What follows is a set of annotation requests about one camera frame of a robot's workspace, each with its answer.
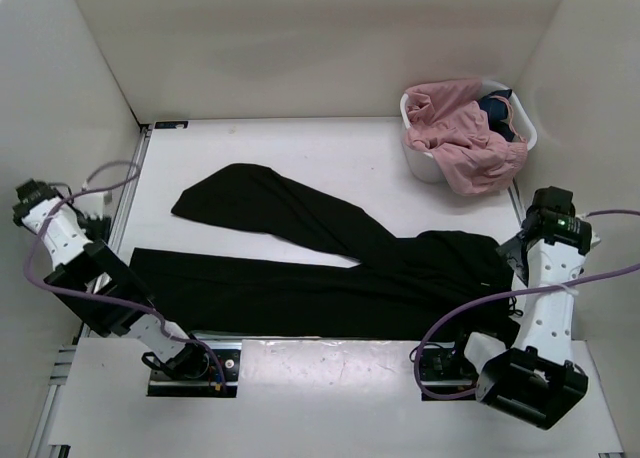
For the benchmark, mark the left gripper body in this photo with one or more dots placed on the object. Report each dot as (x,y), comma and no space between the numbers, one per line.
(95,228)

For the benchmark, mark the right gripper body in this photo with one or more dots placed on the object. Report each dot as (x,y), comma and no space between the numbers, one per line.
(514,251)

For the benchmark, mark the black trousers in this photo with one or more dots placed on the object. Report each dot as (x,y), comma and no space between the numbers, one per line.
(397,288)

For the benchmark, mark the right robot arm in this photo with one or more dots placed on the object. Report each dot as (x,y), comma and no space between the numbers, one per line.
(535,379)

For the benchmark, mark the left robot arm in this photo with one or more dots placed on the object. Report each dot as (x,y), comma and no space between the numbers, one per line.
(97,286)

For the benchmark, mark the pink trousers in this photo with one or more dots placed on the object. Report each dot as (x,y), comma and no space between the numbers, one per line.
(445,119)

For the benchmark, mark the blue label sticker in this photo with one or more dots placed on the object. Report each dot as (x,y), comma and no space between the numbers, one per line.
(169,125)

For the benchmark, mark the navy blue garment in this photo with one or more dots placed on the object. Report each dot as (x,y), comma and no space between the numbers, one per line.
(496,109)

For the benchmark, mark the white laundry basket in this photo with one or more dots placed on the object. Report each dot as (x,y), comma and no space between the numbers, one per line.
(423,165)

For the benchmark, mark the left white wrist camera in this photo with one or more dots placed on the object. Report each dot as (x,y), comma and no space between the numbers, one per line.
(95,203)

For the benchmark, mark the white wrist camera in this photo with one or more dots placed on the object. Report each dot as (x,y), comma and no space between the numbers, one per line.
(594,239)
(95,203)

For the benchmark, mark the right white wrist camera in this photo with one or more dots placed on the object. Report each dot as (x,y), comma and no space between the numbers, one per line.
(594,239)

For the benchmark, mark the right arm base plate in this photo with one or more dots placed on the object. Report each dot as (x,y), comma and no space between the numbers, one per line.
(443,370)

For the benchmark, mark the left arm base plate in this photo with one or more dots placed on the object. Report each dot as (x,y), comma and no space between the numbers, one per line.
(220,368)

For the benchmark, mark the left aluminium frame rail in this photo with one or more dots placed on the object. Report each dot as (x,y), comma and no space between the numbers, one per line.
(39,446)

